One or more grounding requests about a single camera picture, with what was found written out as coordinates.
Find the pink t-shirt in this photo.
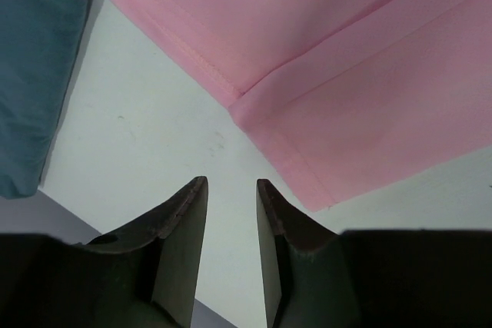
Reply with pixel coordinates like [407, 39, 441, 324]
[112, 0, 491, 210]

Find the folded blue t-shirt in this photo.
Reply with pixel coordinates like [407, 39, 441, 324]
[1, 0, 89, 199]

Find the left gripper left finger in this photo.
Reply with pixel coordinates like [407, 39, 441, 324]
[1, 177, 208, 327]

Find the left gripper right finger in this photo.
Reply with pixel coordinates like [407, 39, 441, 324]
[257, 179, 491, 327]

